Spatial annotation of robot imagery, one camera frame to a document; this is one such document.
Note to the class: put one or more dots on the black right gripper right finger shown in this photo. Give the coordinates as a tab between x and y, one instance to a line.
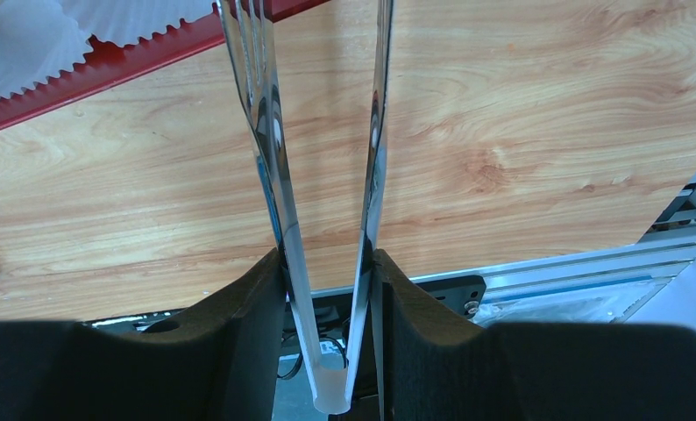
433	364

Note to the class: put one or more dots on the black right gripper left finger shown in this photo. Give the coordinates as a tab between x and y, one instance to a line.
215	360

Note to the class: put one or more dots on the metal tweezers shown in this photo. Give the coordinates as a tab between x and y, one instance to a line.
249	37

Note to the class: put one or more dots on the red box with white paper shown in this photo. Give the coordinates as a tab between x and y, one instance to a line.
108	66

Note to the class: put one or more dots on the aluminium frame rail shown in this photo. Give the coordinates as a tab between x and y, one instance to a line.
604	286

